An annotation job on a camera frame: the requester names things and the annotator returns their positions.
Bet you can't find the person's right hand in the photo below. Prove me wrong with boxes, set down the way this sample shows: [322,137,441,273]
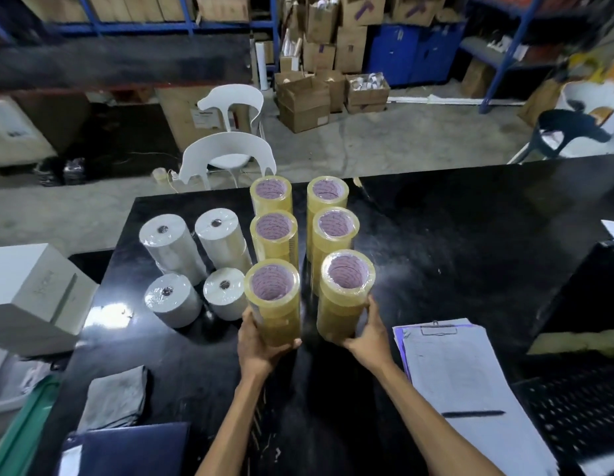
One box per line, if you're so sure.
[332,295,395,375]

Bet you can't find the person's left hand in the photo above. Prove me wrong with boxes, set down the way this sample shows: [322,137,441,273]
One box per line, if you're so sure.
[237,307,303,382]

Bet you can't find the yellow packing tape sleeve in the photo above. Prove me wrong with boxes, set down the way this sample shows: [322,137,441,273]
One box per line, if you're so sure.
[244,259,303,347]
[316,250,376,342]

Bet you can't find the person's left forearm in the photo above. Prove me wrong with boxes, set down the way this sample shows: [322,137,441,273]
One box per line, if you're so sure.
[195,371,274,476]

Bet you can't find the person's right forearm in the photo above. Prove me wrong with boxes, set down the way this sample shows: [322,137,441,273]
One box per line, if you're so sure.
[371,362,506,476]

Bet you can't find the white wrapped paper roll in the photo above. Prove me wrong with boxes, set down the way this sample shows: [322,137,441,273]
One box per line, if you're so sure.
[194,208,252,275]
[203,267,249,322]
[139,214,208,287]
[144,273,203,329]

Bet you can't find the group of yellow tape stacks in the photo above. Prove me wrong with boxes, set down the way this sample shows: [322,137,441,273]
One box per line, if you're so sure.
[249,175,361,298]

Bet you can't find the clipboard with white papers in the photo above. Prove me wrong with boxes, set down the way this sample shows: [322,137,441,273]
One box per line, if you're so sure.
[393,319,559,476]

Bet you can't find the black pen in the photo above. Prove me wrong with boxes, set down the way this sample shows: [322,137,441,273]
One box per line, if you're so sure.
[441,410,506,419]

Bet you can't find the folded grey cloth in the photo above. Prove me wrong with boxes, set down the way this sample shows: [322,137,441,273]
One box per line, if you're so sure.
[76,365,148,435]

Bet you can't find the dark blue folder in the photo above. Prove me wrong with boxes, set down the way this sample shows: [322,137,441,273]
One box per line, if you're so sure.
[58,422,190,476]

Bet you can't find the white plastic chair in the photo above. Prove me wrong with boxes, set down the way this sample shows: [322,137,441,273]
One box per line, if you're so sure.
[178,132,277,192]
[196,84,265,140]

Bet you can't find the black perforated metal tray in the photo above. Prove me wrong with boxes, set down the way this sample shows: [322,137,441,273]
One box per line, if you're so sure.
[510,364,614,476]

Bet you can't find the large labelled cardboard box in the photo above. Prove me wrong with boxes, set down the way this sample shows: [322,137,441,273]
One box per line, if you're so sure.
[155,86,253,152]

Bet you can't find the grey white carton box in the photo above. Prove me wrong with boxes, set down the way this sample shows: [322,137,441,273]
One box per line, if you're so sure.
[0,243,100,358]

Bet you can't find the green plastic bin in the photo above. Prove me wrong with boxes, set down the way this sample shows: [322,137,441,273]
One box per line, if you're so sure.
[0,375,61,476]

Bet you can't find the upright white film roll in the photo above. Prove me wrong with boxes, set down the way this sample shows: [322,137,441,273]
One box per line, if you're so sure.
[254,41,270,91]

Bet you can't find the black plastic bags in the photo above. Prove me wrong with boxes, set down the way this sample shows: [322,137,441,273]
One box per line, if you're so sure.
[33,157,88,187]

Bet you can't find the pile of brown cardboard boxes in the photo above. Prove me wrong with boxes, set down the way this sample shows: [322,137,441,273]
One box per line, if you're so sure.
[274,0,447,134]

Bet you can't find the small brown cardboard box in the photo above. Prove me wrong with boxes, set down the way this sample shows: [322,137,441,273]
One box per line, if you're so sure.
[460,59,495,99]

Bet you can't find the blue metal cabinet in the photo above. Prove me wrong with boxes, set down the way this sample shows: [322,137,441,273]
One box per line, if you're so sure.
[365,22,467,89]

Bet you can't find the leaning brown cardboard sheet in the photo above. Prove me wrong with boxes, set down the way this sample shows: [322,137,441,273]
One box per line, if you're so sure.
[517,78,561,128]

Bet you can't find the dark blue plastic chair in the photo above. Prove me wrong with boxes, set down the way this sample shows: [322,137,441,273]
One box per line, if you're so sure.
[529,109,613,160]

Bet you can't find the dark long workbench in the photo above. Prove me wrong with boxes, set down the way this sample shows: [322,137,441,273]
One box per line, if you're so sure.
[0,33,254,97]

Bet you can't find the blue metal rack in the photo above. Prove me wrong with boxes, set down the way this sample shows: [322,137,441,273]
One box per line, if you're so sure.
[458,0,553,115]

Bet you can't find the white appliance box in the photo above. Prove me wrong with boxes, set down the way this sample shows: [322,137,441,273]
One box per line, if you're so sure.
[0,96,58,168]

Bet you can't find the blue shelving rack with cartons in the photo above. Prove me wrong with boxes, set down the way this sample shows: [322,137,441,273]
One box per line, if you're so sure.
[0,0,281,42]

